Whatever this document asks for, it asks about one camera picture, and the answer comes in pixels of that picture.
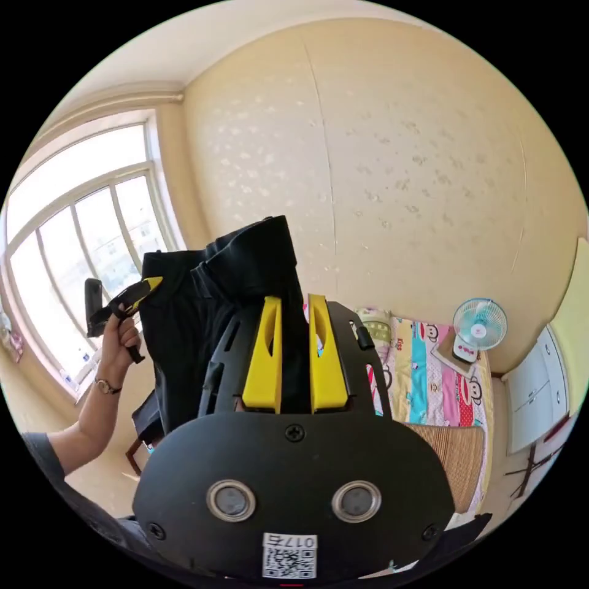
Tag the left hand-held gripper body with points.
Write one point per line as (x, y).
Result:
(124, 313)

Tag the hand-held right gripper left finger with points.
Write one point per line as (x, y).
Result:
(262, 368)

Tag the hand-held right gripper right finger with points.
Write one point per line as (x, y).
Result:
(329, 377)

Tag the black pants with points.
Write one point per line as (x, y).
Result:
(193, 340)

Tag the person's left forearm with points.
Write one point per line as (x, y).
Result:
(89, 423)

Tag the person's left hand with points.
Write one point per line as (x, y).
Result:
(117, 349)

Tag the green pillow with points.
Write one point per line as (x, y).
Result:
(376, 327)

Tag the window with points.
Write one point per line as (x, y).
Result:
(78, 221)

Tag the bed with printed sheet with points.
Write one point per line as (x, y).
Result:
(441, 405)

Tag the small white table fan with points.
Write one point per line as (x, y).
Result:
(478, 329)

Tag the white cupboard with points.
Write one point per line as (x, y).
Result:
(536, 395)

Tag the person's body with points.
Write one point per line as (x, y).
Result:
(69, 515)

